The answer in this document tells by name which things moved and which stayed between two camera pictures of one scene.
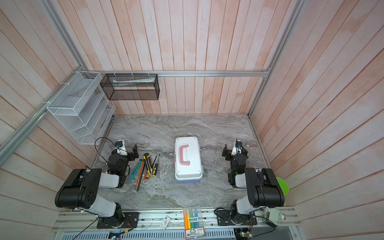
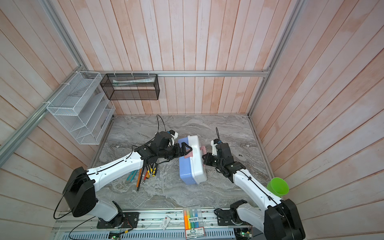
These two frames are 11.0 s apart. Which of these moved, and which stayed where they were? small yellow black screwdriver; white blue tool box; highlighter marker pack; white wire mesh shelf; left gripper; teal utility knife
Moved: left gripper; white blue tool box
Stayed: small yellow black screwdriver; highlighter marker pack; white wire mesh shelf; teal utility knife
